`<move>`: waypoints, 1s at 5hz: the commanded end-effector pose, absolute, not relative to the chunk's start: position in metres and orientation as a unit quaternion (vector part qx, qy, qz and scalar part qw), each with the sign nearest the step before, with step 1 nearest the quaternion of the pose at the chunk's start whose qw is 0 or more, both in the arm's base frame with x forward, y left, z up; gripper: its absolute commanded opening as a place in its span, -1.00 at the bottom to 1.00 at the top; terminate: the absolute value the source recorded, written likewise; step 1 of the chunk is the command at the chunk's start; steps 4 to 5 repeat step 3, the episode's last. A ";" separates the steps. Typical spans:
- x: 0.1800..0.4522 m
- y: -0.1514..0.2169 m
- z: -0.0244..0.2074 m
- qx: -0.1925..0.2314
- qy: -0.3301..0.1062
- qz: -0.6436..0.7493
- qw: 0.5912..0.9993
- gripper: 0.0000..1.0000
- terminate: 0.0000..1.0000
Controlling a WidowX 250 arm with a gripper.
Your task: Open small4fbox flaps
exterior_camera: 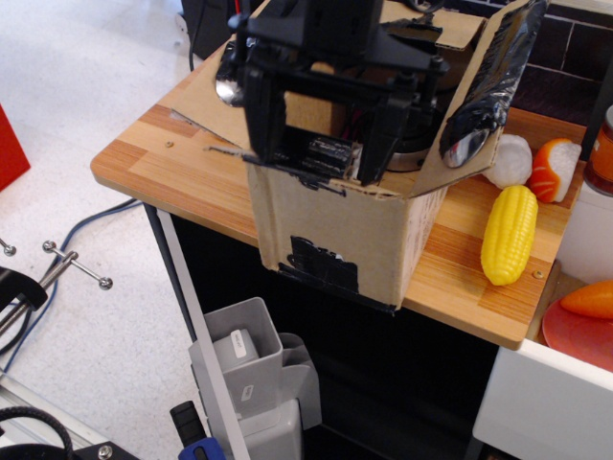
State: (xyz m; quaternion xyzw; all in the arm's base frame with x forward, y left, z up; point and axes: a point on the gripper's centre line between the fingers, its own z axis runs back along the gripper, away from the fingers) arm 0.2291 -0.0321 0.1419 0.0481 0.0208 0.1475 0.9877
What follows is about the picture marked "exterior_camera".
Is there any black braided cable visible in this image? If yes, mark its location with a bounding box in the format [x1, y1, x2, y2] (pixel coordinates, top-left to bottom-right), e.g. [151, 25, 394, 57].
[0, 405, 74, 460]

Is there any orange labelled can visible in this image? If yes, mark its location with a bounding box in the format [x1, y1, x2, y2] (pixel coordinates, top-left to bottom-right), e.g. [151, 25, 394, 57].
[584, 105, 613, 196]

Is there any taped metal spoon left flap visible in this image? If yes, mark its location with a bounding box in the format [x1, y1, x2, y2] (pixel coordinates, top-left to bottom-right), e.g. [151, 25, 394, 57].
[216, 39, 244, 107]

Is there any red box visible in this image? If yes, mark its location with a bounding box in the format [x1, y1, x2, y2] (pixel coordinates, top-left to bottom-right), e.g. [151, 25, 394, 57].
[0, 108, 31, 191]

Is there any yellow toy corn cob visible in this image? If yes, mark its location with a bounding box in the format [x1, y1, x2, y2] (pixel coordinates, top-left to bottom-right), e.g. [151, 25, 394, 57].
[481, 185, 538, 286]

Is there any taped metal spoon right flap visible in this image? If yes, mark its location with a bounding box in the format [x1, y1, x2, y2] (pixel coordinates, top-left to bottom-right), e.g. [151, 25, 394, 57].
[440, 1, 549, 168]

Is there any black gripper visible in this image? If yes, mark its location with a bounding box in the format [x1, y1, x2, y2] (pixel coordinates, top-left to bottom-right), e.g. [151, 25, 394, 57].
[228, 1, 448, 186]

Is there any red plate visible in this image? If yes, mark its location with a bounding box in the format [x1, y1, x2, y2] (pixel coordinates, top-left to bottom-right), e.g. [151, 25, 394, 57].
[541, 300, 612, 372]

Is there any white sink cabinet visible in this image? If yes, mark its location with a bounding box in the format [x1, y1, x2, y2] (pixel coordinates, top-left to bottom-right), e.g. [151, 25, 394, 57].
[473, 186, 612, 459]

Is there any grey plastic bin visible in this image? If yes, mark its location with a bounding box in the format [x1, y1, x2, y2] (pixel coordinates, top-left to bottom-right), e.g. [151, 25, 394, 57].
[189, 297, 322, 459]

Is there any blue black tool handle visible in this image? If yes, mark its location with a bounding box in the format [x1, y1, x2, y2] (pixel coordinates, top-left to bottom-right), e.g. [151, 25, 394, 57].
[170, 401, 226, 460]

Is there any blue floor cable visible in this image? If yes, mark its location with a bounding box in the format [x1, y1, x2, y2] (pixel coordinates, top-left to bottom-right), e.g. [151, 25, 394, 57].
[0, 197, 145, 375]

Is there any brown cardboard box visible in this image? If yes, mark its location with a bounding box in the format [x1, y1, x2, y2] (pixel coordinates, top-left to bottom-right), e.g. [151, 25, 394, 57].
[174, 1, 528, 309]

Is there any orange toy carrot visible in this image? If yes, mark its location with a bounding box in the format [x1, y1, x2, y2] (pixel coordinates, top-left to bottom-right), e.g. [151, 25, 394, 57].
[560, 280, 612, 319]

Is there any taped metal spoon flap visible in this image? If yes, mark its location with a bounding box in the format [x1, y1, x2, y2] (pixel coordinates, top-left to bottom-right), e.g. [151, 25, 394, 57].
[216, 39, 244, 107]
[440, 1, 549, 168]

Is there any salmon sushi toy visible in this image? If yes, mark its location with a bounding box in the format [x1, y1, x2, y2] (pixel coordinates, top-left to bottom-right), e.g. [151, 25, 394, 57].
[529, 138, 581, 203]

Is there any white toy rice ball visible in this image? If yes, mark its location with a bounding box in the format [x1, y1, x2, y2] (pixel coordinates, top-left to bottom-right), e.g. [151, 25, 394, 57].
[483, 134, 533, 189]

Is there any metal clamp with handle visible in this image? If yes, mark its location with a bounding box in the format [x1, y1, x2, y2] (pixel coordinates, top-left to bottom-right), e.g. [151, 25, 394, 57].
[1, 231, 114, 355]

